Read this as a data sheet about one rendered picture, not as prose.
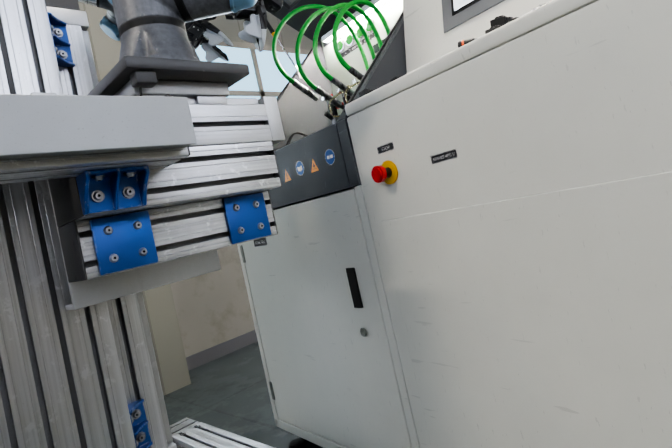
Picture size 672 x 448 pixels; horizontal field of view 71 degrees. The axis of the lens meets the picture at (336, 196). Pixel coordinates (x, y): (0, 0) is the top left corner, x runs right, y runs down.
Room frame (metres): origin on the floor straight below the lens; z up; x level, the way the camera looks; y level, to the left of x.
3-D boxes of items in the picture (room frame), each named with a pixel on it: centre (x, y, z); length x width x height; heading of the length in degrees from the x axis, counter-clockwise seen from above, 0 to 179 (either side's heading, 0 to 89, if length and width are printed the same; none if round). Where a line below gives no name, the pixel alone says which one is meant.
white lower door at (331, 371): (1.37, 0.15, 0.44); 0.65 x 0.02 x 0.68; 38
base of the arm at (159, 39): (0.85, 0.26, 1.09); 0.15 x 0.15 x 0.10
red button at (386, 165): (1.00, -0.11, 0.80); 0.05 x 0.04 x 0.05; 38
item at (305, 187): (1.38, 0.14, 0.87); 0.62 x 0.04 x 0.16; 38
